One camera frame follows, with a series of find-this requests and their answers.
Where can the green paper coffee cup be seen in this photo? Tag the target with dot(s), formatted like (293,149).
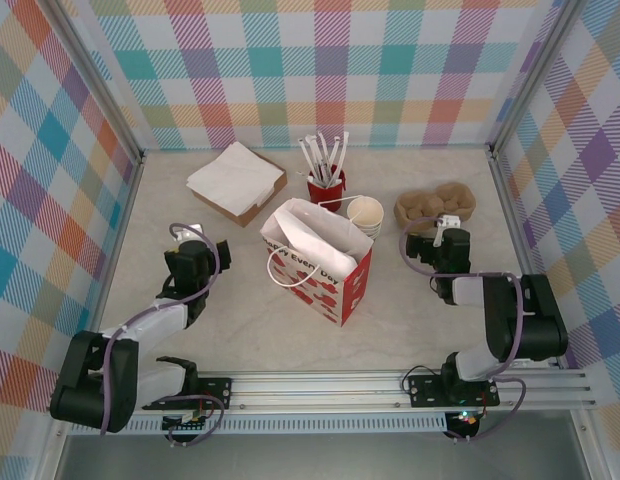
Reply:
(373,237)
(377,229)
(375,233)

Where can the stack of paper cups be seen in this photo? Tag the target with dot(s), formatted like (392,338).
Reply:
(365,210)

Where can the white red paper bag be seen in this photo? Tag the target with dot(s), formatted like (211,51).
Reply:
(315,300)

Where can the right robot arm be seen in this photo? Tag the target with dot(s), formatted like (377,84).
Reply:
(535,320)

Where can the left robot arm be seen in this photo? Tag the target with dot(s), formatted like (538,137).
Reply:
(90,395)

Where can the brown pulp cup carrier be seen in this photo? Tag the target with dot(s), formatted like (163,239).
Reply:
(440,200)
(401,221)

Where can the brown cardboard napkin box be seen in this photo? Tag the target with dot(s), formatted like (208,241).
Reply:
(250,212)

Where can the white paper napkin stack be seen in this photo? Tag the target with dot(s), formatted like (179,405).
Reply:
(235,170)

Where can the red straw holder cup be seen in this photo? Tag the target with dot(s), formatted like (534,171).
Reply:
(322,192)

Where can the grey metal base panel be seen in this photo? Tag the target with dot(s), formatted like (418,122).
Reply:
(315,457)

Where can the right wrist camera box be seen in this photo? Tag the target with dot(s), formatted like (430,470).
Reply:
(448,221)

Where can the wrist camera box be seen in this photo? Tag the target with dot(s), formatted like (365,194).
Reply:
(448,221)
(189,231)

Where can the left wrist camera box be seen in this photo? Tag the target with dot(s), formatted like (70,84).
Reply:
(189,231)

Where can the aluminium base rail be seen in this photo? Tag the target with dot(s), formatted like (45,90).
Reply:
(315,390)

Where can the aluminium frame post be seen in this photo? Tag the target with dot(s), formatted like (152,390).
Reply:
(534,75)
(103,75)

